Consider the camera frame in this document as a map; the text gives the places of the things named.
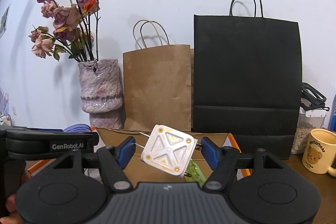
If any blue plastic jar lid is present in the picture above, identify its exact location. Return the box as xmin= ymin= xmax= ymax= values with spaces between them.
xmin=63 ymin=124 xmax=92 ymax=133

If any black paper bag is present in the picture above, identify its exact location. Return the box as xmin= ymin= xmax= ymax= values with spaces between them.
xmin=193 ymin=0 xmax=302 ymax=159

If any brown paper bag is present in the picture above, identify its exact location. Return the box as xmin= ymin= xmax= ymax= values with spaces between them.
xmin=122 ymin=19 xmax=194 ymax=132

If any person's left hand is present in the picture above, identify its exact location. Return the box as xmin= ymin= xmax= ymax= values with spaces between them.
xmin=0 ymin=170 xmax=31 ymax=224

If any yellow bear mug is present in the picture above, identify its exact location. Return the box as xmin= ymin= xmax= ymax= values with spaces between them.
xmin=302 ymin=128 xmax=336 ymax=177

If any white square adapter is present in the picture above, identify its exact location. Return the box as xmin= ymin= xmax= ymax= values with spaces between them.
xmin=135 ymin=124 xmax=201 ymax=177

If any dried pink rose bouquet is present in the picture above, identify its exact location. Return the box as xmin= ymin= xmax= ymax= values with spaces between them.
xmin=29 ymin=0 xmax=100 ymax=63

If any purple marbled vase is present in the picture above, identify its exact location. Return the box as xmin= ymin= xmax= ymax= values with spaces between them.
xmin=78 ymin=59 xmax=123 ymax=129

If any clear food container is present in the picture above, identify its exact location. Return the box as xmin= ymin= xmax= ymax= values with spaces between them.
xmin=290 ymin=108 xmax=327 ymax=155

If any red cardboard box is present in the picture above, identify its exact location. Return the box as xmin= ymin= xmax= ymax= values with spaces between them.
xmin=27 ymin=126 xmax=252 ymax=188

